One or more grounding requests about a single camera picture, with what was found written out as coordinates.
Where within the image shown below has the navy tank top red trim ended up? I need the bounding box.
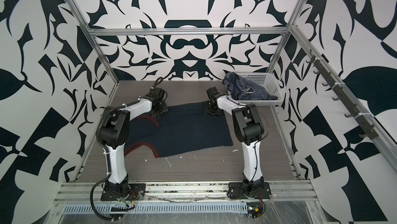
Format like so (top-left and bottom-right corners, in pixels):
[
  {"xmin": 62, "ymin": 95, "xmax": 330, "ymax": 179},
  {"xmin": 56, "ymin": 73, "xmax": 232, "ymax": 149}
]
[{"xmin": 124, "ymin": 102, "xmax": 233, "ymax": 158}]

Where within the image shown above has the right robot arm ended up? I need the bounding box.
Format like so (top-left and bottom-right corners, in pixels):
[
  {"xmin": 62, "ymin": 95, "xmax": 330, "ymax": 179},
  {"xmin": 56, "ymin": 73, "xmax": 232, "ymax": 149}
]
[{"xmin": 205, "ymin": 87, "xmax": 265, "ymax": 198}]

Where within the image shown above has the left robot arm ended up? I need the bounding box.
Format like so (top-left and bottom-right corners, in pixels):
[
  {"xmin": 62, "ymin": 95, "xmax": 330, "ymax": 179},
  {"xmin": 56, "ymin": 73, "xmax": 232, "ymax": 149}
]
[{"xmin": 95, "ymin": 86, "xmax": 167, "ymax": 189}]

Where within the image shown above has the blue-grey tank top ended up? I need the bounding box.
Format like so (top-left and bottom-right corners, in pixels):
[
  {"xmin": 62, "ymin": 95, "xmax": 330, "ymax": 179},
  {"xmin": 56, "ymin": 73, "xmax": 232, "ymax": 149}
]
[{"xmin": 222, "ymin": 72, "xmax": 278, "ymax": 101}]

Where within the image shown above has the white plastic laundry basket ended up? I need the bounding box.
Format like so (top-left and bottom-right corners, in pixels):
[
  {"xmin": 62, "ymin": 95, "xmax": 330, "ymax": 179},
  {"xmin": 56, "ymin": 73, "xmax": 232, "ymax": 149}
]
[{"xmin": 236, "ymin": 72, "xmax": 285, "ymax": 107}]

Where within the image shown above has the small green circuit board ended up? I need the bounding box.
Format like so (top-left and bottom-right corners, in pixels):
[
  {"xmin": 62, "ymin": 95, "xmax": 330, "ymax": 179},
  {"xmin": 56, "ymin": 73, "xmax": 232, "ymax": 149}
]
[{"xmin": 247, "ymin": 202, "xmax": 266, "ymax": 219}]

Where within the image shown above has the black corrugated cable hose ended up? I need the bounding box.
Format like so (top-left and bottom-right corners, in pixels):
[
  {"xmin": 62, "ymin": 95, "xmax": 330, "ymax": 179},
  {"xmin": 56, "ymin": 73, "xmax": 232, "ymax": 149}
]
[{"xmin": 89, "ymin": 76, "xmax": 165, "ymax": 222}]

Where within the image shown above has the aluminium frame crossbar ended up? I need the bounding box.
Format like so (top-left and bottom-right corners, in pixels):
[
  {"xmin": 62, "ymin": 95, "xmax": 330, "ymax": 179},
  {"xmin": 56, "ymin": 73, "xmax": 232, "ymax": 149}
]
[{"xmin": 88, "ymin": 27, "xmax": 287, "ymax": 37}]

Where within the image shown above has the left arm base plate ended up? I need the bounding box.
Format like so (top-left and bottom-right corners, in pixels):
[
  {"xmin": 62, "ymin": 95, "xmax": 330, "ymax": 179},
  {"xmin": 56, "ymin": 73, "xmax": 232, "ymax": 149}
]
[{"xmin": 100, "ymin": 183, "xmax": 146, "ymax": 201}]

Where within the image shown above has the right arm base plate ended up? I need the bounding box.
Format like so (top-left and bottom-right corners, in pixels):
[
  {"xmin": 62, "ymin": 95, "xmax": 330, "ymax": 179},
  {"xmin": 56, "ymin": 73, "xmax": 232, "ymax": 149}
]
[{"xmin": 227, "ymin": 180, "xmax": 271, "ymax": 200}]

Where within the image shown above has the white slotted cable duct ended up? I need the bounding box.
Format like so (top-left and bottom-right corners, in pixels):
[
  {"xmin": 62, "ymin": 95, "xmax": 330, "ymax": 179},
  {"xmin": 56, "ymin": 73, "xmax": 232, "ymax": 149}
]
[{"xmin": 63, "ymin": 201, "xmax": 250, "ymax": 215}]

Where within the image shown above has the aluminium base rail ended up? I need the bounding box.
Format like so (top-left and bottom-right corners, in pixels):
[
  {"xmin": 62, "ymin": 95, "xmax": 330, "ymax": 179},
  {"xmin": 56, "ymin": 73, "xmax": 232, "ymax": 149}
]
[{"xmin": 54, "ymin": 180, "xmax": 318, "ymax": 203}]

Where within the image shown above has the wall hook rail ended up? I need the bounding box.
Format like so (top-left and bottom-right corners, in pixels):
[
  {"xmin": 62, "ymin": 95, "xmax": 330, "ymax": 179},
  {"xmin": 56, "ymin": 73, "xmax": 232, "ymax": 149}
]
[{"xmin": 307, "ymin": 50, "xmax": 379, "ymax": 140}]

